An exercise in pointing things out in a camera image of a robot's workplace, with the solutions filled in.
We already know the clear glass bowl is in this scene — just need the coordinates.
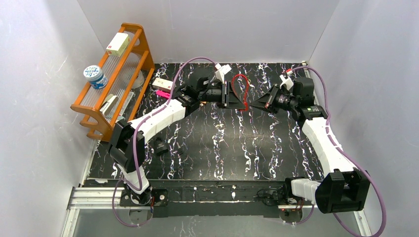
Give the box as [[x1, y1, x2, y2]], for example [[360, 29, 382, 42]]
[[132, 71, 145, 89]]

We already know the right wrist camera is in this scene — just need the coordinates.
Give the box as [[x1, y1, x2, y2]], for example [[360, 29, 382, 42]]
[[280, 69, 293, 91]]

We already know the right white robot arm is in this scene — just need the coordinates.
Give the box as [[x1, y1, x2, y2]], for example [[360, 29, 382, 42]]
[[250, 78, 370, 213]]

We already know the blue white round jar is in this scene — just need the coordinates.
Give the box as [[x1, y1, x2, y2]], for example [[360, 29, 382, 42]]
[[83, 65, 108, 89]]

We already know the white stapler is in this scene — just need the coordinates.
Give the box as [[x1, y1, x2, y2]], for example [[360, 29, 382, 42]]
[[99, 94, 119, 116]]

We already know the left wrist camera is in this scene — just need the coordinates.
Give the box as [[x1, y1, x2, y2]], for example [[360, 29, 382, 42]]
[[215, 63, 231, 83]]

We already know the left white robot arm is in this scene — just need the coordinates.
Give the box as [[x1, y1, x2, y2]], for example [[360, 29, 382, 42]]
[[108, 76, 247, 205]]

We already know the orange wooden shelf rack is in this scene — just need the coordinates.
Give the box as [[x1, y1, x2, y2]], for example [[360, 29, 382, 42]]
[[70, 23, 156, 141]]

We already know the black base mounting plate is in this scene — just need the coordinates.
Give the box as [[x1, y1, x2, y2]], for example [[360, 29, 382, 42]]
[[119, 185, 313, 221]]

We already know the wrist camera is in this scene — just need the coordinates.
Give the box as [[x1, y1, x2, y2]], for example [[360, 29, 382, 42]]
[[215, 63, 231, 83], [280, 69, 293, 91]]

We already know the black padlock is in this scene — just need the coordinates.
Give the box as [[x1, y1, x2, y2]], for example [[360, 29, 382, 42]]
[[153, 137, 169, 156]]

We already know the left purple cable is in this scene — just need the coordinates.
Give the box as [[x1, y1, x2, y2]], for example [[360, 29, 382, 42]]
[[112, 57, 218, 228]]

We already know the pink plastic tool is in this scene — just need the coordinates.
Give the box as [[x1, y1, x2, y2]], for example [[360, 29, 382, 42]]
[[156, 90, 170, 99]]

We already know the red cable padlock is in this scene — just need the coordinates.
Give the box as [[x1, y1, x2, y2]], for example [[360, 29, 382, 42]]
[[231, 74, 251, 113]]

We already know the white green box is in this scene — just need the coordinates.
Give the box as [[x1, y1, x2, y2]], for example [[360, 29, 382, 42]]
[[106, 33, 130, 57]]

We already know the small white cardboard box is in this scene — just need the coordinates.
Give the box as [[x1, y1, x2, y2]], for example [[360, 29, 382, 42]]
[[152, 78, 173, 93]]

